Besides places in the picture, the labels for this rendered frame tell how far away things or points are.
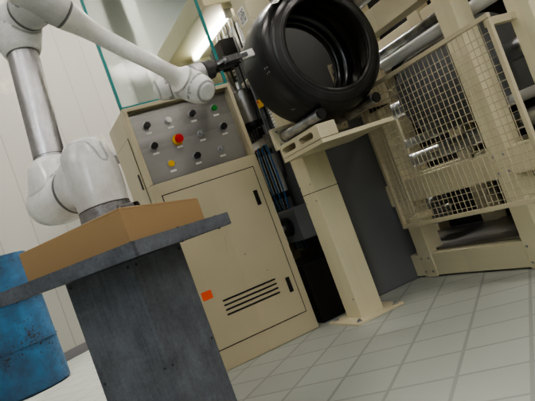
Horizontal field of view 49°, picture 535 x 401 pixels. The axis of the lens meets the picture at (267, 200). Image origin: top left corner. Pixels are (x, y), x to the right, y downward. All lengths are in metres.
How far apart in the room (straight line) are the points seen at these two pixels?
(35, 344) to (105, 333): 2.72
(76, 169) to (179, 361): 0.62
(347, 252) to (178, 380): 1.29
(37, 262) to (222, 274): 1.17
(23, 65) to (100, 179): 0.53
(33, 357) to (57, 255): 2.78
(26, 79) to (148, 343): 0.95
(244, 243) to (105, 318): 1.19
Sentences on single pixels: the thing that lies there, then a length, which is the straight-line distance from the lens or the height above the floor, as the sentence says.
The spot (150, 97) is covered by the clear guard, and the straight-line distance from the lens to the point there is 2.85.
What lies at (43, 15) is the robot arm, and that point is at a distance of 2.09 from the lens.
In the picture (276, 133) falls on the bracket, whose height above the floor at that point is 0.92.
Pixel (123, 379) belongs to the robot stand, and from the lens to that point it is 1.77.
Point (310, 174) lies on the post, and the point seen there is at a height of 0.70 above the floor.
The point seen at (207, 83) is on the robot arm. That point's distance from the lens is 2.09.
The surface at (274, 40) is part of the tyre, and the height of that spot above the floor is 1.23.
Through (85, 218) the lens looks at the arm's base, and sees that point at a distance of 1.78.
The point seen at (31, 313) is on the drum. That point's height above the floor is 0.53.
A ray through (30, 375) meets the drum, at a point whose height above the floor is 0.13.
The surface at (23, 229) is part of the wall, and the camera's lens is 5.72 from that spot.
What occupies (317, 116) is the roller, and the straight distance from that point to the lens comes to 2.37.
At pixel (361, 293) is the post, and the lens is 2.77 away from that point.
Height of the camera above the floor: 0.60
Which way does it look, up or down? 1 degrees up
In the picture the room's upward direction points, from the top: 20 degrees counter-clockwise
